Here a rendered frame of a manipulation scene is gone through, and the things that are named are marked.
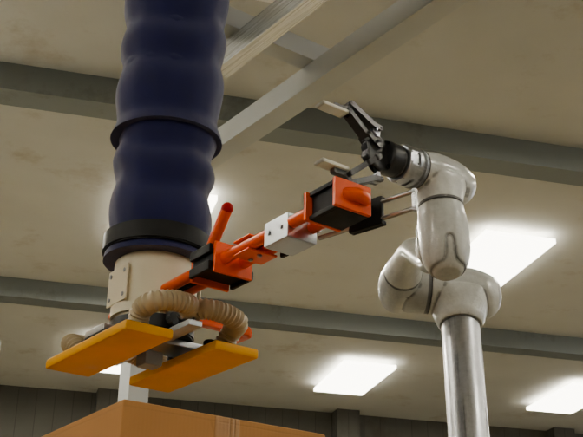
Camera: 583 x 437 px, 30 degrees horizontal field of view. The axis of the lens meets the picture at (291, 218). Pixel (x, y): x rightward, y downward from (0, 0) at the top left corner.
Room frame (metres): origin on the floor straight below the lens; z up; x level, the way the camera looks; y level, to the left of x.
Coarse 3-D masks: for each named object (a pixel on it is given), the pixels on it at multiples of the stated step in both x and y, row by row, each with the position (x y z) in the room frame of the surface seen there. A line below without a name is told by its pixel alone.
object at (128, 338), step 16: (128, 320) 1.86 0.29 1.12; (96, 336) 1.94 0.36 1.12; (112, 336) 1.90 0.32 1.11; (128, 336) 1.90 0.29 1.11; (144, 336) 1.90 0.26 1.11; (160, 336) 1.90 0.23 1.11; (64, 352) 2.06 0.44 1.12; (80, 352) 2.01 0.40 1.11; (96, 352) 2.00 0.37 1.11; (112, 352) 2.00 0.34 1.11; (128, 352) 2.00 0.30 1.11; (48, 368) 2.12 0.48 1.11; (64, 368) 2.12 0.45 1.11; (80, 368) 2.12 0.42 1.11; (96, 368) 2.11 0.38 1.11
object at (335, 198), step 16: (336, 176) 1.53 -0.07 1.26; (320, 192) 1.58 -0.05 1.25; (336, 192) 1.53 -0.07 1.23; (304, 208) 1.60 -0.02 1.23; (320, 208) 1.58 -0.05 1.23; (336, 208) 1.55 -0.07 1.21; (352, 208) 1.55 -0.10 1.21; (368, 208) 1.57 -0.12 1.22; (320, 224) 1.61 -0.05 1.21; (336, 224) 1.61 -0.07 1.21; (352, 224) 1.61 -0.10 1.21
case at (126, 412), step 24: (120, 408) 1.72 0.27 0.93; (144, 408) 1.73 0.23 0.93; (168, 408) 1.76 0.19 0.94; (72, 432) 1.87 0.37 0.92; (96, 432) 1.79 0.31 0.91; (120, 432) 1.71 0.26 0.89; (144, 432) 1.73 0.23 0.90; (168, 432) 1.76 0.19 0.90; (192, 432) 1.78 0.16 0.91; (216, 432) 1.81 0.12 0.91; (240, 432) 1.83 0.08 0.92; (264, 432) 1.86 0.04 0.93; (288, 432) 1.89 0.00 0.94
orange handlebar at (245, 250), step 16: (352, 192) 1.53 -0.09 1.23; (368, 192) 1.55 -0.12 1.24; (240, 240) 1.77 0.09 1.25; (256, 240) 1.73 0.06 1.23; (224, 256) 1.81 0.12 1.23; (240, 256) 1.78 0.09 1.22; (256, 256) 1.78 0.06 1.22; (272, 256) 1.78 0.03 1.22; (160, 288) 1.99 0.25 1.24; (176, 288) 1.96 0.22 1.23; (192, 288) 1.98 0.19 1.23; (208, 320) 2.19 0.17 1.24
